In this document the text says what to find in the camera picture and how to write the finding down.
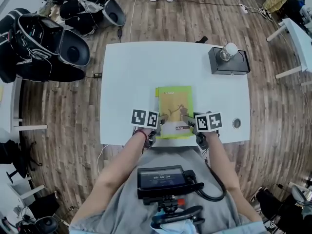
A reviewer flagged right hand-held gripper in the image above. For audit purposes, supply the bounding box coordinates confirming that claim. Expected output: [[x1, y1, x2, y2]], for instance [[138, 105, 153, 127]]
[[182, 111, 223, 151]]

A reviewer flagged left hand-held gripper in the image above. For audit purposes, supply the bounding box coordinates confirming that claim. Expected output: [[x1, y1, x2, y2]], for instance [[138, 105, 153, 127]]
[[131, 109, 170, 149]]

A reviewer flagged yellow-green cover book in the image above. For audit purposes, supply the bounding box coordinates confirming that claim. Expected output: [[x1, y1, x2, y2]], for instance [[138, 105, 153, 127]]
[[157, 85, 195, 139]]

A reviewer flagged person's right forearm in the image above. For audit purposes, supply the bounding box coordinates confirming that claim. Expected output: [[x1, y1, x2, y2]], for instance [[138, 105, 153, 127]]
[[206, 130, 264, 225]]

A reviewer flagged person's left forearm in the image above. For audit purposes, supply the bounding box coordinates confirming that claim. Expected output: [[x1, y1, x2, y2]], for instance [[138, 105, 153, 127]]
[[70, 128, 150, 229]]

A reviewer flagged red wrist band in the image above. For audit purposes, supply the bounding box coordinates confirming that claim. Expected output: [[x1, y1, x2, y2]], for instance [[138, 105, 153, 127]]
[[135, 129, 148, 142]]

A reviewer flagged black chest-mounted monitor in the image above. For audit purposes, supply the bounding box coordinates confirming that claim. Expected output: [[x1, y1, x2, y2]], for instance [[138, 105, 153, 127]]
[[136, 165, 197, 200]]

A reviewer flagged black box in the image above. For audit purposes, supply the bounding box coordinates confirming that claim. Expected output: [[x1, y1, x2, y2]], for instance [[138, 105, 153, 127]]
[[208, 46, 251, 76]]

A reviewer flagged clear jar with white lid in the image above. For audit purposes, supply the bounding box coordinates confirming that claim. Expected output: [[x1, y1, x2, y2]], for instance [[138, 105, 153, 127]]
[[219, 42, 238, 61]]

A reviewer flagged person's grey shirt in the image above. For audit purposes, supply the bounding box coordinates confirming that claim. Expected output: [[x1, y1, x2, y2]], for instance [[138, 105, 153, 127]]
[[69, 146, 269, 234]]

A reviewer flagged light blue cloth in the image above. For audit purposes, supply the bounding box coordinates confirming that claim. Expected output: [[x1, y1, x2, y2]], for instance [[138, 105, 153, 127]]
[[149, 218, 203, 234]]

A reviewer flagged open black grey backpack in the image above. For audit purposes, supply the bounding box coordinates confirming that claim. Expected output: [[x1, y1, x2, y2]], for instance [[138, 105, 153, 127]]
[[52, 0, 126, 37]]

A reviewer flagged white side table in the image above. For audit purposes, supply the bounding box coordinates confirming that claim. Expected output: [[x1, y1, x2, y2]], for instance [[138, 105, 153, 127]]
[[266, 18, 312, 87]]

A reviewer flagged large open black backpack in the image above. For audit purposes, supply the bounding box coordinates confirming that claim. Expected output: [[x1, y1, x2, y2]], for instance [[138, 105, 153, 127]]
[[0, 7, 91, 84]]

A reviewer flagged black office chair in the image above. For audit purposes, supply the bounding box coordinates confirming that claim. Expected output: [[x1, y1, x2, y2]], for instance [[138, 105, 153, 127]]
[[0, 139, 42, 183]]

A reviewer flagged white desk with legs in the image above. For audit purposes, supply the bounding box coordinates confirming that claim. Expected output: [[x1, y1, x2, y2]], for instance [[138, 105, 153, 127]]
[[0, 78, 48, 134]]

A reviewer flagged black equipment pile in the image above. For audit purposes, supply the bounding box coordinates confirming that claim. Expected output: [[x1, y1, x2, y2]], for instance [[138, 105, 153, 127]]
[[0, 191, 64, 234]]

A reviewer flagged thick black cable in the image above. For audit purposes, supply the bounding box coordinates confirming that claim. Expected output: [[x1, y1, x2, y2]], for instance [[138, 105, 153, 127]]
[[183, 159, 228, 202]]

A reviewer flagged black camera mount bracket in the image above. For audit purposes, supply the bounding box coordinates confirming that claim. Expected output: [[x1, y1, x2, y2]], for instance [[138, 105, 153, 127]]
[[142, 195, 206, 228]]

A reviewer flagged white floor cable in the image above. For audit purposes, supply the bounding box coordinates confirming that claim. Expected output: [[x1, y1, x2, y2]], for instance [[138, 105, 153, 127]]
[[128, 0, 140, 42]]

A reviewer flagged black bag with cables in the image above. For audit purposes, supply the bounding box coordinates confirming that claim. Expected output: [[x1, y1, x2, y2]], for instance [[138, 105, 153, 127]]
[[250, 183, 312, 233]]

